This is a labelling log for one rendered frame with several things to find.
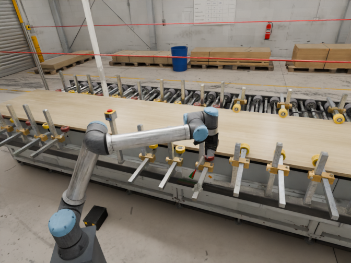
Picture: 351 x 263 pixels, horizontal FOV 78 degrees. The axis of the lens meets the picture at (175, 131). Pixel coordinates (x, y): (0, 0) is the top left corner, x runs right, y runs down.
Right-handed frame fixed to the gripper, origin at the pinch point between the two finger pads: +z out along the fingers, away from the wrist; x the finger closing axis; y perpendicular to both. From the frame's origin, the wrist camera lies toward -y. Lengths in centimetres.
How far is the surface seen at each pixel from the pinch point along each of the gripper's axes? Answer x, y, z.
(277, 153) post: 6.0, 44.4, -7.6
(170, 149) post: 6.1, -30.1, 4.3
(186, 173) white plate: 5.4, -17.6, 25.0
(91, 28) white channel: 103, -161, -73
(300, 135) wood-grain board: 65, 67, 11
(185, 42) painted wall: 708, -251, 38
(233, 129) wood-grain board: 60, 11, 11
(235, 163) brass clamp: 5.3, 19.3, 5.9
